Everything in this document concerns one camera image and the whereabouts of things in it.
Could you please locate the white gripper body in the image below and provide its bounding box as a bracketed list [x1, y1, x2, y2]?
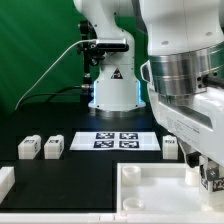
[148, 87, 224, 159]

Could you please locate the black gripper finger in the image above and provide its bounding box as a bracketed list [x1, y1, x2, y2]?
[178, 140, 200, 168]

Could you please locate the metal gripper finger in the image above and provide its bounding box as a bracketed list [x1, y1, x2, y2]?
[206, 161, 220, 181]

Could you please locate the white square tabletop part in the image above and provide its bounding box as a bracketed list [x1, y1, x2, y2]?
[117, 163, 216, 214]

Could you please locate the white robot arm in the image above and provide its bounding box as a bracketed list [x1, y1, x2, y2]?
[73, 0, 224, 181]

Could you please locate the white marker sheet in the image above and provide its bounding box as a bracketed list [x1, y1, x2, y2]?
[70, 131, 160, 151]

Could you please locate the white obstacle block left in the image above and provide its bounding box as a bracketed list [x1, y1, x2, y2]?
[0, 167, 15, 204]

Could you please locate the grey camera on stand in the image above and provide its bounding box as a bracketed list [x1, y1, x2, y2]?
[96, 38, 129, 52]

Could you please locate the black cable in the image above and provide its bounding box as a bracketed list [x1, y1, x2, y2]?
[19, 84, 94, 108]

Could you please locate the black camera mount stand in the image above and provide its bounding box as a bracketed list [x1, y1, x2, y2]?
[77, 20, 99, 102]

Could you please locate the white cable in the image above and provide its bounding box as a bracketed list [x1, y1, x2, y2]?
[14, 39, 98, 111]

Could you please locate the white front rail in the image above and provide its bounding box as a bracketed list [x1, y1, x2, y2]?
[0, 213, 224, 224]

